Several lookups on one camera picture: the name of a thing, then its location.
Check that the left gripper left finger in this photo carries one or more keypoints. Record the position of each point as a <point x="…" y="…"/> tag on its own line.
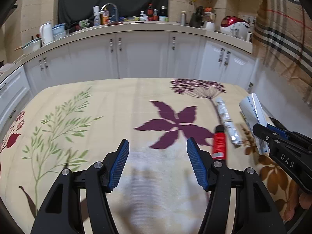
<point x="114" y="163"/>

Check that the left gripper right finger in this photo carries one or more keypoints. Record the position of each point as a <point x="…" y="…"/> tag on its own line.
<point x="200" y="161"/>

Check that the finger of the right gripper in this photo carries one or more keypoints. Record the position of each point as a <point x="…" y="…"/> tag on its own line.
<point x="263" y="135"/>
<point x="279" y="129"/>

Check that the white blue paper packet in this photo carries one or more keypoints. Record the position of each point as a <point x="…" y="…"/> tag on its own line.
<point x="253" y="114"/>

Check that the white kitchen cabinets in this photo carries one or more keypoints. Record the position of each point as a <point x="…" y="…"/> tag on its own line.
<point x="133" y="54"/>

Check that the red black tube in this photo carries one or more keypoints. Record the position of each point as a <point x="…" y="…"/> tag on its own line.
<point x="219" y="144"/>

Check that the crumpled grey foil wrapper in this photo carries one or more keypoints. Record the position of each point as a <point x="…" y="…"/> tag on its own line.
<point x="228" y="123"/>

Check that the plaid beige scarf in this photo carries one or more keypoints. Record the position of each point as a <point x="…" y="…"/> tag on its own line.
<point x="282" y="41"/>

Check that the red white rice cooker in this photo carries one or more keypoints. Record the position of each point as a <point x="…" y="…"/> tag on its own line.
<point x="234" y="26"/>

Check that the white blender jug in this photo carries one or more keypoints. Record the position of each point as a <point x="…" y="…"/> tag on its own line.
<point x="209" y="19"/>

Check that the black knife block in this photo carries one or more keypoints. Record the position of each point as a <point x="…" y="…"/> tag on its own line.
<point x="197" y="17"/>

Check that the steel thermos bottle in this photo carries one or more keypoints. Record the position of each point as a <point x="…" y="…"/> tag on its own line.
<point x="183" y="18"/>

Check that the orange dish soap bottle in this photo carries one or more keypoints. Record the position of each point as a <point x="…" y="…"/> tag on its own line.
<point x="105" y="16"/>

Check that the chrome faucet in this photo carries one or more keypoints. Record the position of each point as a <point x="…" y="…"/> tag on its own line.
<point x="113" y="12"/>

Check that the white electric kettle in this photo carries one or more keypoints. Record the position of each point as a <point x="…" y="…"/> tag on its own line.
<point x="46" y="33"/>

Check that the dark jar green label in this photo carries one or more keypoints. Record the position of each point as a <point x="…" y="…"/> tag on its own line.
<point x="163" y="14"/>

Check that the dark sauce bottle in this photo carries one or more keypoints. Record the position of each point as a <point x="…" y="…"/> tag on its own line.
<point x="150" y="12"/>

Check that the white spray bottle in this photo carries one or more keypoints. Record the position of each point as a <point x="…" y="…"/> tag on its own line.
<point x="97" y="19"/>

